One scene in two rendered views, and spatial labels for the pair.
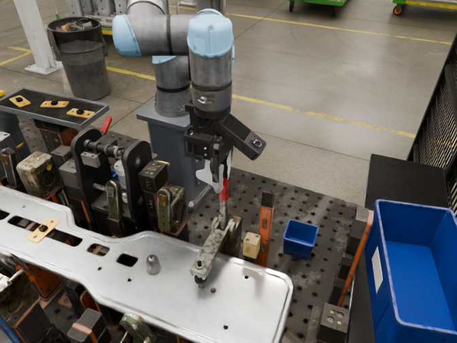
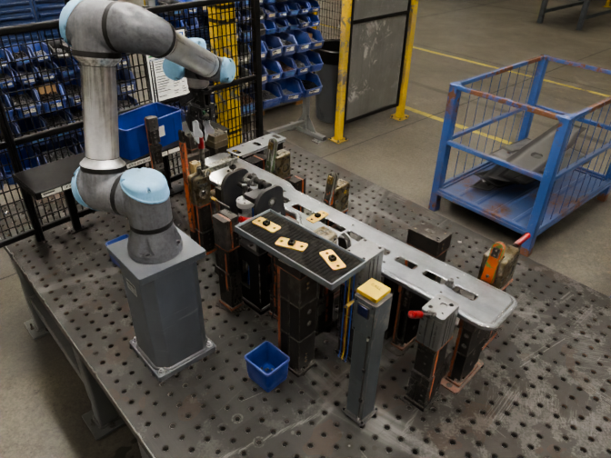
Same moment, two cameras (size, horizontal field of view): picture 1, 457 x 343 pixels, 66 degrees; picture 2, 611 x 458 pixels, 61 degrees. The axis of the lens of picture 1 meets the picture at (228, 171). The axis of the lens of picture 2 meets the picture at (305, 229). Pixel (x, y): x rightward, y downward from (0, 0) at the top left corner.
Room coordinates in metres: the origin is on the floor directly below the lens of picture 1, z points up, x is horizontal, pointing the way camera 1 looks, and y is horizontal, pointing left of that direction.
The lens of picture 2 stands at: (2.09, 1.03, 1.96)
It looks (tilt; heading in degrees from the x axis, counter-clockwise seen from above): 33 degrees down; 202
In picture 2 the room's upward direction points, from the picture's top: 1 degrees clockwise
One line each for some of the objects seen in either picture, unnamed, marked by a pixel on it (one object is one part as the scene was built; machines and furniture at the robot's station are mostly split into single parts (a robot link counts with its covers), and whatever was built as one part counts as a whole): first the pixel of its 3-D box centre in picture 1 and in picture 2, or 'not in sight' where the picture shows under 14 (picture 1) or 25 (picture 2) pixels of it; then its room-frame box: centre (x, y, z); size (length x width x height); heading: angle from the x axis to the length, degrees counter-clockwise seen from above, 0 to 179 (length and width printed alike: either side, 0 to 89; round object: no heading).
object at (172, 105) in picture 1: (174, 94); (153, 233); (1.14, 0.19, 1.15); 0.15 x 0.15 x 0.10
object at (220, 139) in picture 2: not in sight; (218, 168); (0.25, -0.14, 0.88); 0.08 x 0.08 x 0.36; 68
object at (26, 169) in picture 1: (52, 206); (320, 282); (0.84, 0.59, 0.89); 0.13 x 0.11 x 0.38; 158
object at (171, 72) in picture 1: (173, 62); (145, 196); (1.14, 0.18, 1.27); 0.13 x 0.12 x 0.14; 93
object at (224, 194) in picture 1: (224, 205); (202, 154); (0.60, 0.01, 1.13); 0.04 x 0.02 x 0.16; 68
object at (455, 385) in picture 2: not in sight; (470, 340); (0.87, 1.08, 0.84); 0.18 x 0.06 x 0.29; 158
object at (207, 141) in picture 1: (209, 130); (201, 103); (0.61, 0.04, 1.33); 0.09 x 0.08 x 0.12; 68
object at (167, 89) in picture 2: not in sight; (167, 65); (0.17, -0.41, 1.30); 0.23 x 0.02 x 0.31; 158
